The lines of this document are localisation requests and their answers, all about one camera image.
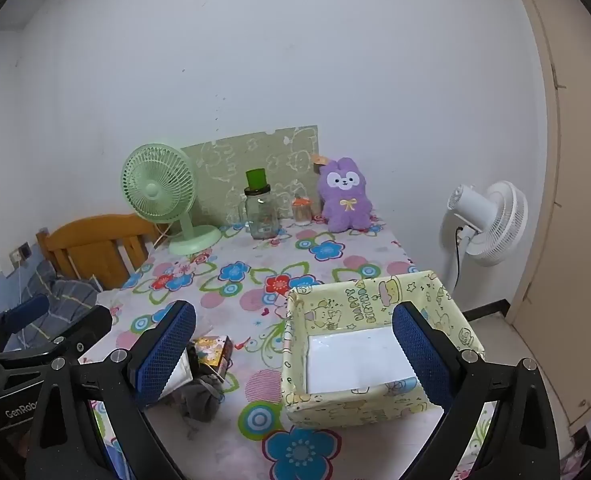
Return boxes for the yellow snack packet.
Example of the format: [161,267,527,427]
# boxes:
[190,335,233,381]

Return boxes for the wooden chair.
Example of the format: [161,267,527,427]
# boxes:
[36,213,168,291]

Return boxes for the small jar with orange lid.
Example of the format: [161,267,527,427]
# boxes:
[291,196,312,226]

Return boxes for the yellow printed storage box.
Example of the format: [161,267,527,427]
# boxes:
[280,270,486,429]

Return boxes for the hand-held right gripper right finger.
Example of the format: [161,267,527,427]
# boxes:
[392,301,561,480]

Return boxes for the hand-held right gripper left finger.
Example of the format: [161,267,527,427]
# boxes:
[25,300,197,480]

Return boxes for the grey plaid blanket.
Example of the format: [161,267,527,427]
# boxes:
[5,260,101,351]

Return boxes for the white standing fan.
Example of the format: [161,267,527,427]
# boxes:
[438,180,529,301]

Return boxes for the clear glass mug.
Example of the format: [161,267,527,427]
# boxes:
[224,187,248,226]

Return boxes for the black fan cable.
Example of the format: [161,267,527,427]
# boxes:
[454,226,465,292]

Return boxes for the purple plush bunny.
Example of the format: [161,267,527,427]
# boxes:
[311,155,375,233]

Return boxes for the glass jar with green lid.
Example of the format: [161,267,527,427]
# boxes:
[244,168,280,240]

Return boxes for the green printed board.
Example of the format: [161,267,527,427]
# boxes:
[180,125,321,228]

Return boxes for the grey sock bundle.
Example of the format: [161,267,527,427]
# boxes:
[182,375,226,421]

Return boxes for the beige door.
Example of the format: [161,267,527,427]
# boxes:
[505,0,591,431]

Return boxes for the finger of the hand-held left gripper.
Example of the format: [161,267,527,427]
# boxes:
[0,294,51,356]
[0,304,113,376]

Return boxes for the green desk fan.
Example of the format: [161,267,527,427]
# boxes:
[121,143,222,256]

